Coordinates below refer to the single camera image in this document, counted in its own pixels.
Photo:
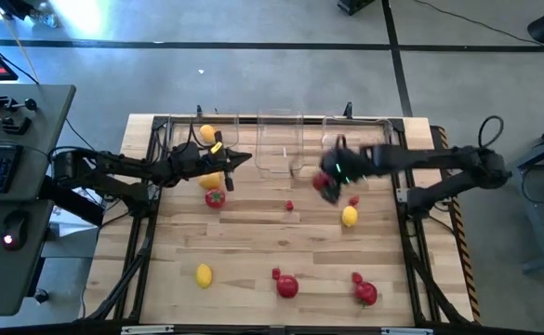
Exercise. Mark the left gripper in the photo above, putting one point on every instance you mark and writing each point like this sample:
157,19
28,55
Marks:
206,166

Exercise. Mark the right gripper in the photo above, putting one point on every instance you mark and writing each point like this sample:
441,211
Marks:
346,163

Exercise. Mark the red tomato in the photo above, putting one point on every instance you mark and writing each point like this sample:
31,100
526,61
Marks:
215,198
320,180
366,293
287,286

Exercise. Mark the bright yellow lemon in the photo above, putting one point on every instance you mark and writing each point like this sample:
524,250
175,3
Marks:
203,276
349,216

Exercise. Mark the orange-yellow lemon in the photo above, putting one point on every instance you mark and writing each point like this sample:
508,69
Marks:
210,181
207,133

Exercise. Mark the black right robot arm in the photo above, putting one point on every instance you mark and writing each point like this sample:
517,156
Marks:
439,158

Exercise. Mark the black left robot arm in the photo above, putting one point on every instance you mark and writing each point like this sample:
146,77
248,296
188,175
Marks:
113,164

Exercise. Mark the clear plastic bin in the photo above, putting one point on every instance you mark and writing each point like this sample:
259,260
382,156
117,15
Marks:
278,144
225,135
374,135

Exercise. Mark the black table clamp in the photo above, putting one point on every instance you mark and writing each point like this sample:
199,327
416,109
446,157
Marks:
348,109
199,111

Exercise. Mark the black yellow hazard strip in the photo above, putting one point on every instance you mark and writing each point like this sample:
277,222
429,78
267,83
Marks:
462,242

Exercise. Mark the black desk leg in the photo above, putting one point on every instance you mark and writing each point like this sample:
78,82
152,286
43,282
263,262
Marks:
71,202

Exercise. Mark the white paper sheets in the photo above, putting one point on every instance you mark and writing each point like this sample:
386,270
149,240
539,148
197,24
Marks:
67,218

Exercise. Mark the black computer tower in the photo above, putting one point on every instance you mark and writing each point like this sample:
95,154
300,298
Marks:
355,5

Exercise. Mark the blue-grey cart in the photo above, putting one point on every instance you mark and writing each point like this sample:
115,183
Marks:
539,163

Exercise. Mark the black desk clamp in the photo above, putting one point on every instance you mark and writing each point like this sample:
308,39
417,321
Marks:
16,125
9,103

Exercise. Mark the black computer mouse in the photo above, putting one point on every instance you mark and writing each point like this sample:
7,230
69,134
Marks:
15,230

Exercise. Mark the black caster knob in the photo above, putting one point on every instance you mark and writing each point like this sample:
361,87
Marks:
41,296

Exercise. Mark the thin tan rod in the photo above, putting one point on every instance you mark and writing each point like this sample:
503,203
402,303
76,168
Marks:
20,51

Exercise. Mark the grey desk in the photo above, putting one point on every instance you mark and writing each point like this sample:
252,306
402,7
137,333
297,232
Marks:
2,279

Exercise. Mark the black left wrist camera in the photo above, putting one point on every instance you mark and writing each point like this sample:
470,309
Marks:
185,153

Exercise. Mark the black table frame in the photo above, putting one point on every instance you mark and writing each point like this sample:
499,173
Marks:
412,265

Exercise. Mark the silver metal bracket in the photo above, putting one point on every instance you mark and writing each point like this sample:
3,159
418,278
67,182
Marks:
406,331
147,329

